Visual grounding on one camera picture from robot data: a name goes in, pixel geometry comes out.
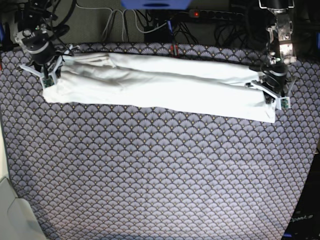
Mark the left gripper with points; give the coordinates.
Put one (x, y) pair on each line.
(275, 77)

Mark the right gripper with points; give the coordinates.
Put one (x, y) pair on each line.
(42, 52)

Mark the white printed T-shirt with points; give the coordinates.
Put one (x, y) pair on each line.
(147, 81)

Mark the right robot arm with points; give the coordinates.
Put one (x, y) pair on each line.
(36, 33)

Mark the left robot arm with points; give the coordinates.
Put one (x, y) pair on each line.
(280, 52)

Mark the blue box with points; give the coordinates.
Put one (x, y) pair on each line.
(156, 4)

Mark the grey patterned table mat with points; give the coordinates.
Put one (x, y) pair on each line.
(100, 172)

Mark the red black table clamp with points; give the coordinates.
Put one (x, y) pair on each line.
(174, 50)

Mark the black power strip red light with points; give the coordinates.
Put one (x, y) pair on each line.
(213, 14)

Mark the black device with logo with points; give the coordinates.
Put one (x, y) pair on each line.
(305, 221)

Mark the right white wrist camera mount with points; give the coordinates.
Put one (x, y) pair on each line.
(47, 72)

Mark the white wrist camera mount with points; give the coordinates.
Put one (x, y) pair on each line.
(47, 72)
(282, 100)

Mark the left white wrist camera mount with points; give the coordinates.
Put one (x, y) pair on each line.
(282, 100)

